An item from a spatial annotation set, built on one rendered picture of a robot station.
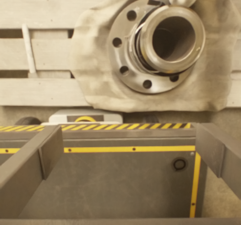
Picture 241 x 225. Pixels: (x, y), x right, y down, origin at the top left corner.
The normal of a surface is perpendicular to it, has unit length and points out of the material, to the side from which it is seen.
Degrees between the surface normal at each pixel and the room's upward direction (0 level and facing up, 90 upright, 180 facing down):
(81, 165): 0
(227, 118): 0
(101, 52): 57
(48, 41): 0
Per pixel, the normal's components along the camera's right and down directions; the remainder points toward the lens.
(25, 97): -0.01, 0.25
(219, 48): -0.84, -0.25
